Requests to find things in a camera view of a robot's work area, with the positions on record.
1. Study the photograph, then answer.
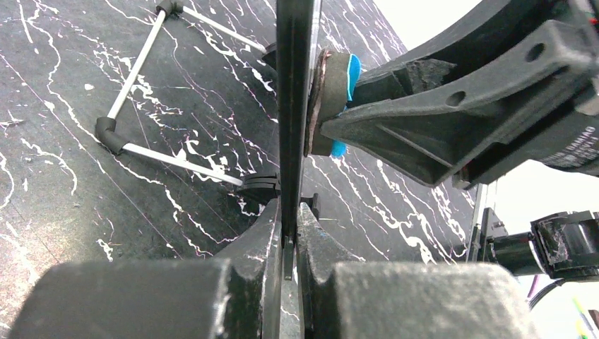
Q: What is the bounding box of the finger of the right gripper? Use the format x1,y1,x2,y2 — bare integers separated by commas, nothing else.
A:
352,1,568,103
321,20,595,186

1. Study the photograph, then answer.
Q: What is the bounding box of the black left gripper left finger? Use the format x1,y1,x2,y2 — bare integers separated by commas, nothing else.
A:
9,199,282,338

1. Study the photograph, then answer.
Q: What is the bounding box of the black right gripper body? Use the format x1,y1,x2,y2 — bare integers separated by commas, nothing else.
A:
452,1,598,189

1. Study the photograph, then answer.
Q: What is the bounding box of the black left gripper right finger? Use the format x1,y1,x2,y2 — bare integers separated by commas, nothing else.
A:
296,204,540,338

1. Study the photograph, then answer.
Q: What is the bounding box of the blue black whiteboard eraser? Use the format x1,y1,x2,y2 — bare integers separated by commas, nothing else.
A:
303,49,362,157

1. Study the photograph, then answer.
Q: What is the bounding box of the small white whiteboard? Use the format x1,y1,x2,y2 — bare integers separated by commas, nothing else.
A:
95,1,321,280

